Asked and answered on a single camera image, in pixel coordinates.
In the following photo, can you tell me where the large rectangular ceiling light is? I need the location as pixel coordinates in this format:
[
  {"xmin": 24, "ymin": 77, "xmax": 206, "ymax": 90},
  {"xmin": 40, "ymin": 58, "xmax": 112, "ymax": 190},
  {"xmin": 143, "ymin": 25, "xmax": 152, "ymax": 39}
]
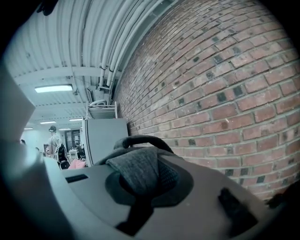
[{"xmin": 34, "ymin": 84, "xmax": 74, "ymax": 93}]

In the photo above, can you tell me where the dark hanging object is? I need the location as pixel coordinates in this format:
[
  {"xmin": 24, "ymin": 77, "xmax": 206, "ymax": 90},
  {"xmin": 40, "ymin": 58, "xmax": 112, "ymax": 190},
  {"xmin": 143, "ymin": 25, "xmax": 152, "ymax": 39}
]
[{"xmin": 36, "ymin": 0, "xmax": 60, "ymax": 16}]

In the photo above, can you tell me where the bundle of white ceiling pipes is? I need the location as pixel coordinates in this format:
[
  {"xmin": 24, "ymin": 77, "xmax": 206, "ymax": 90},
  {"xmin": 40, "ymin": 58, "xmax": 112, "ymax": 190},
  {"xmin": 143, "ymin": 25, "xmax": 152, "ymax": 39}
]
[{"xmin": 97, "ymin": 0, "xmax": 175, "ymax": 90}]

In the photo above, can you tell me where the grey fabric backpack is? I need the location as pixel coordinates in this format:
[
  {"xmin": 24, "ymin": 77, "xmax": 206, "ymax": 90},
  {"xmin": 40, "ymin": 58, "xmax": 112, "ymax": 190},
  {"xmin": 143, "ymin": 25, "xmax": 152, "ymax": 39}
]
[{"xmin": 93, "ymin": 135, "xmax": 195, "ymax": 208}]

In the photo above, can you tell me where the grey metal cabinet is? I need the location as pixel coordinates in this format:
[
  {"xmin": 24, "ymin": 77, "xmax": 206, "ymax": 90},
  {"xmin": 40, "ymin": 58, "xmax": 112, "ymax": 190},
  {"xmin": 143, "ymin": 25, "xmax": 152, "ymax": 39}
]
[{"xmin": 82, "ymin": 118, "xmax": 129, "ymax": 167}]

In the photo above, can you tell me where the pink cloth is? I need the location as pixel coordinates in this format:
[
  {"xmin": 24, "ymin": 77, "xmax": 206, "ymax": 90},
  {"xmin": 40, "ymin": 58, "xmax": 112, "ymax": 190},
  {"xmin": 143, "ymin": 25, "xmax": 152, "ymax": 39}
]
[{"xmin": 67, "ymin": 158, "xmax": 87, "ymax": 170}]

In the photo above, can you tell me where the dark notice board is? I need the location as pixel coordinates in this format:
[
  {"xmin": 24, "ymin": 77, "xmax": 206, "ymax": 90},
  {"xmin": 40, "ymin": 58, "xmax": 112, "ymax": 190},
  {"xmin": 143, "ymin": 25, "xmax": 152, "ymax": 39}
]
[{"xmin": 64, "ymin": 129, "xmax": 82, "ymax": 150}]

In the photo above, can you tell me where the small white table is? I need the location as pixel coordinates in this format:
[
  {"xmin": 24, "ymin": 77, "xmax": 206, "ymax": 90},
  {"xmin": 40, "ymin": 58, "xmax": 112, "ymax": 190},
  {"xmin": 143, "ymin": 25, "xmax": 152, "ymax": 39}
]
[{"xmin": 67, "ymin": 149, "xmax": 79, "ymax": 161}]

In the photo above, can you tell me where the white wire shelf rack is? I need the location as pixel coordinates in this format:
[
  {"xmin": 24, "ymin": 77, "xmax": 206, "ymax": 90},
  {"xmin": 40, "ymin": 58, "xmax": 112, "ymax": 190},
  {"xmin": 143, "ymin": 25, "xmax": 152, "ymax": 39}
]
[{"xmin": 86, "ymin": 99, "xmax": 118, "ymax": 120}]

